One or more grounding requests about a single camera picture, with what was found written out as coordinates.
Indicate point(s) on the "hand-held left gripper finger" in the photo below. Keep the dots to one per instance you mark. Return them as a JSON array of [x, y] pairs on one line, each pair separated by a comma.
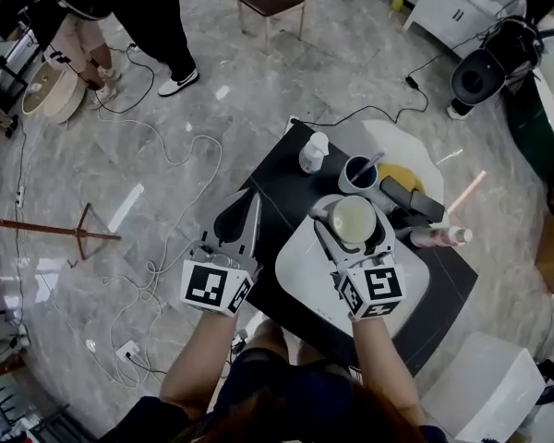
[[221, 219], [254, 229]]

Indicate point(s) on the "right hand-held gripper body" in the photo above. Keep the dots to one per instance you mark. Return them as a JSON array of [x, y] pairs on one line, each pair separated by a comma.
[[378, 289]]

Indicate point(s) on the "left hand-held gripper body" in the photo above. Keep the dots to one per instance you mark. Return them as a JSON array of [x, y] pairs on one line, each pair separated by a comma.
[[208, 284]]

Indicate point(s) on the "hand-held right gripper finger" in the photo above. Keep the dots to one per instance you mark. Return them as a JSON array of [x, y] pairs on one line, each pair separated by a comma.
[[330, 245], [385, 235]]

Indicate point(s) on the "cream ceramic cup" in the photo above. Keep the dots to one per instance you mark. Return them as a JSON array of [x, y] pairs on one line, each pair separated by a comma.
[[353, 219]]

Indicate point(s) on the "black rectangular case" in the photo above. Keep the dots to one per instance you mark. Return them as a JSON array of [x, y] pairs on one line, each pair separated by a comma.
[[413, 199]]

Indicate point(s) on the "pink patterned tube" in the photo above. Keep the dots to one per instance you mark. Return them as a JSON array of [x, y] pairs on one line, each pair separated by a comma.
[[438, 237]]

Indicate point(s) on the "grey cup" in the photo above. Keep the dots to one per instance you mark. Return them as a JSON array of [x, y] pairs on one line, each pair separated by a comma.
[[351, 183]]

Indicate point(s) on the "purple toothbrush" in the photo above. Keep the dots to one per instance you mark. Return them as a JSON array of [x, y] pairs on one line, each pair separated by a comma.
[[371, 164]]

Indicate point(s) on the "pink toothbrush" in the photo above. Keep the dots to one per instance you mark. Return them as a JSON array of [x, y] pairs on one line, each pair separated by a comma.
[[466, 192]]

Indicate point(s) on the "white pump bottle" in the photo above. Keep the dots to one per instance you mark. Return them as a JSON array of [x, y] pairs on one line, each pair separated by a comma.
[[313, 152]]

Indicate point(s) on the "person's right forearm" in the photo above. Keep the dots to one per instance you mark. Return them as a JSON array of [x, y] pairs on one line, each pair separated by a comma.
[[383, 367]]

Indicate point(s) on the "person's left forearm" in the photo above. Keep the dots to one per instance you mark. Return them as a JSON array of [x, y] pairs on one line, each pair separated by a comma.
[[198, 362]]

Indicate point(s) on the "white rounded tray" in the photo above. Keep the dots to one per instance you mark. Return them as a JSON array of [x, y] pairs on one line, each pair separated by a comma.
[[300, 270]]

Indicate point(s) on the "person's left leg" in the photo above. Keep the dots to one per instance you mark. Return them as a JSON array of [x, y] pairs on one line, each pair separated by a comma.
[[263, 339]]

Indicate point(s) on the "person's leg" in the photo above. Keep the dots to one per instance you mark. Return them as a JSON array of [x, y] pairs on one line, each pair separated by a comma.
[[263, 339], [323, 353]]

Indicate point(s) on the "person's right leg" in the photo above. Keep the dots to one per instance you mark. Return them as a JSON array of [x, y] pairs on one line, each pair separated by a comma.
[[323, 353]]

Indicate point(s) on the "white power strip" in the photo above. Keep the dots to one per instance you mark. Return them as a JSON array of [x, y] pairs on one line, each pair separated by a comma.
[[128, 350], [20, 195]]

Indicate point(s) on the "person's dark navy clothing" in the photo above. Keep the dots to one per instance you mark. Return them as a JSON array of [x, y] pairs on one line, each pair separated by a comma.
[[277, 386]]

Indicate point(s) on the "white cube stool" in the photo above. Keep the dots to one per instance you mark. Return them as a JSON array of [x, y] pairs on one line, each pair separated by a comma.
[[485, 386]]

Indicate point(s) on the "red-brown coat rack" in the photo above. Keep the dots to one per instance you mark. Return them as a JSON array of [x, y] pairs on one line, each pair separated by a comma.
[[51, 230]]

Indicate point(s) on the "green counter white top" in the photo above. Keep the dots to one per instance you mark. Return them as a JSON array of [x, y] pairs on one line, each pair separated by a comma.
[[535, 127]]

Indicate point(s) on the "white round tub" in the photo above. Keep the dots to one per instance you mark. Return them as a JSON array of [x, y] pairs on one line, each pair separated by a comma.
[[51, 92]]

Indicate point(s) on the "white cabinet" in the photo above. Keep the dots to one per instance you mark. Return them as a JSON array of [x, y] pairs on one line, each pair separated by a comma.
[[448, 12]]

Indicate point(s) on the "black metal rack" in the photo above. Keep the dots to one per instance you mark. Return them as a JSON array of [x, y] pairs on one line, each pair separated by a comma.
[[14, 413]]

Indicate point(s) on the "yellow bottle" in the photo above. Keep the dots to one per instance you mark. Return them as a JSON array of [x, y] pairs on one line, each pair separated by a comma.
[[397, 3]]

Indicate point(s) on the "black metal frame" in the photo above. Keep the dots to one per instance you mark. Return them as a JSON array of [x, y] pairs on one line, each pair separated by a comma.
[[0, 79]]

